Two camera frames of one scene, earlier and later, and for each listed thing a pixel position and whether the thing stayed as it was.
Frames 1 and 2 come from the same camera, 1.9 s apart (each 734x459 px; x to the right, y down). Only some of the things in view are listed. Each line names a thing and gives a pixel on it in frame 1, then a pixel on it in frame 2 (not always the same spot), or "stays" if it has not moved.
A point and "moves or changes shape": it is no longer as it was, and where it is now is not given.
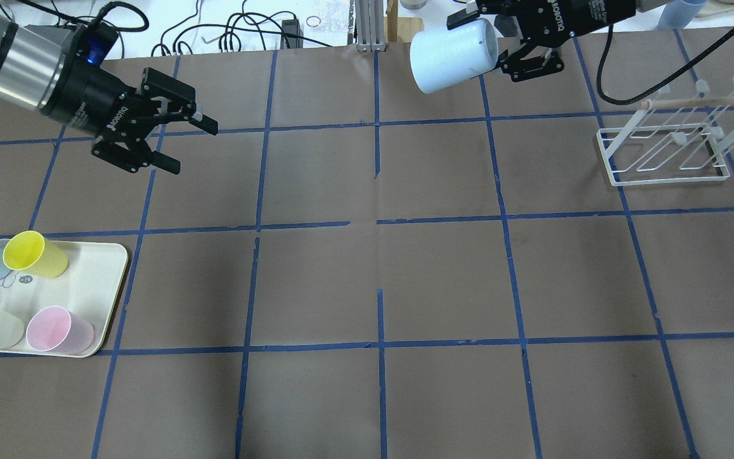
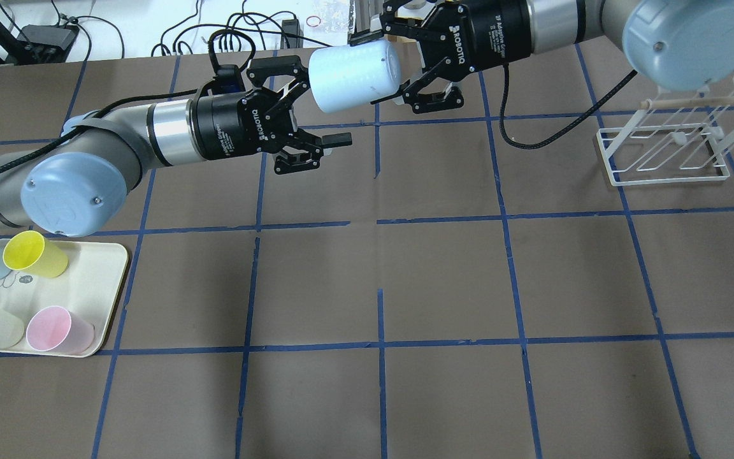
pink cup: x=55 y=329 stays
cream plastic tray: x=88 y=287 stays
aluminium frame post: x=369 y=25 stays
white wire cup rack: x=683 y=138 stays
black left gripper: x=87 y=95 -> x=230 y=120
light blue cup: x=443 y=56 moves or changes shape
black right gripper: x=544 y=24 -> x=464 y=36
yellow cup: x=30 y=252 stays
